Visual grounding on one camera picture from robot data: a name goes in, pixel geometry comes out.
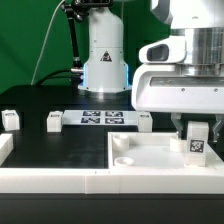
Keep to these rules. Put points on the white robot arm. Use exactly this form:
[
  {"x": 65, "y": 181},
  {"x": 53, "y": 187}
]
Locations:
[{"x": 181, "y": 74}]

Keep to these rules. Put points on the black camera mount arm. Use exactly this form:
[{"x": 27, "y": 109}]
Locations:
[{"x": 77, "y": 11}]

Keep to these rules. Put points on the white square tabletop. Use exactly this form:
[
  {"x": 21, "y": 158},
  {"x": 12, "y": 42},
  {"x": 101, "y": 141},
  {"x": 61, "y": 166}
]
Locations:
[{"x": 154, "y": 151}]

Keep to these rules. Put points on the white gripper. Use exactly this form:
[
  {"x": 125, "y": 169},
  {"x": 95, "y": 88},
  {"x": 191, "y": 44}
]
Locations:
[{"x": 160, "y": 88}]

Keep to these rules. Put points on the white U-shaped obstacle fence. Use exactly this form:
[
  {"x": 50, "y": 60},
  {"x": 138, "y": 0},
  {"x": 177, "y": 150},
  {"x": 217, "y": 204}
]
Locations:
[{"x": 186, "y": 180}]

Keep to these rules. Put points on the white base tag plate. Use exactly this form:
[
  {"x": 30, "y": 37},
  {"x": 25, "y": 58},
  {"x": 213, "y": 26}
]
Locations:
[{"x": 100, "y": 117}]

